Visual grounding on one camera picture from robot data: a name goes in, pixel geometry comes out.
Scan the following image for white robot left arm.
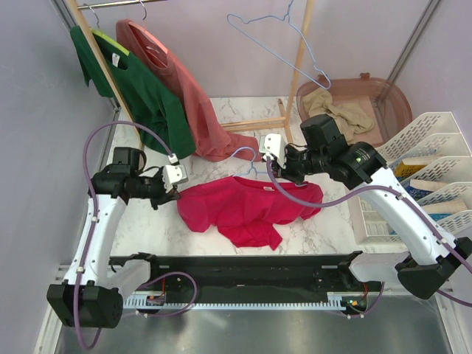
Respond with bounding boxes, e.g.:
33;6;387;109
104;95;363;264
46;147;188;328

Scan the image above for blue cover book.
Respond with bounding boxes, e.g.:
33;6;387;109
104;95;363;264
404;179;448;201

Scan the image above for light blue book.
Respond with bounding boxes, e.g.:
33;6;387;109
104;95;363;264
423;199;468;221

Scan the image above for magenta t shirt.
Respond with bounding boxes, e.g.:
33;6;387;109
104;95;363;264
177;176;321;250

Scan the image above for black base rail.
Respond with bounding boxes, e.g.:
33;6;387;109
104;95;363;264
108;251;381;293

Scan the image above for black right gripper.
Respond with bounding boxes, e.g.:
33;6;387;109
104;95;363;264
271;144;328;185

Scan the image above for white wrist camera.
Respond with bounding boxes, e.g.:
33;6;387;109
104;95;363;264
162;153;189;192
259;133;287;169

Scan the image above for silver hanger under salmon shirt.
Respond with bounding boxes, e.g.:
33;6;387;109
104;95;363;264
139;0;148;22

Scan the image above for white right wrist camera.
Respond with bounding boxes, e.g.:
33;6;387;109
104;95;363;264
259;133;287;169

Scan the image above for white plastic file organizer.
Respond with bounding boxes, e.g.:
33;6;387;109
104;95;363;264
378;112;471;234

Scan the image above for yellow blue book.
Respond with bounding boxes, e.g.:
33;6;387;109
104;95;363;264
393;156;439;179

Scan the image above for silver hanger under green shirt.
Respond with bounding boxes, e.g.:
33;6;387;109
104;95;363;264
87;4;100;29

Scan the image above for light blue wire hanger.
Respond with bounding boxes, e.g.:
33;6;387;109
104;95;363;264
226;0;332;90
230;146;268;177

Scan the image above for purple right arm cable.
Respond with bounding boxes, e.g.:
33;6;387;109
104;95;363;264
265;158;472;322

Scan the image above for green t shirt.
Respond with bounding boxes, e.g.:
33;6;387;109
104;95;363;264
70;26;196;159

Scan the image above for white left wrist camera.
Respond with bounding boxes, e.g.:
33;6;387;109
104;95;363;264
162;153;189;192

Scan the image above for wooden clothes rack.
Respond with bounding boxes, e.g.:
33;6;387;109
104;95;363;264
67;1;293;153

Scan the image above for beige crumpled garment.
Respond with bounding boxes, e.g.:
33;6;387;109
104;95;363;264
302;88;375;140

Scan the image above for white slotted cable duct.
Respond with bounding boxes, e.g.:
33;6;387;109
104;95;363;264
123;291;367;313

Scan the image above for salmon pink t shirt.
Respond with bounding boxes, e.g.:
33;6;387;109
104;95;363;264
115;19;260;162

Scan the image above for pink translucent laundry basket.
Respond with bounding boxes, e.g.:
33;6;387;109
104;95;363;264
296;72;413;148

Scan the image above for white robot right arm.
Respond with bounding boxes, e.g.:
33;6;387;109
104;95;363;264
259;114;471;299

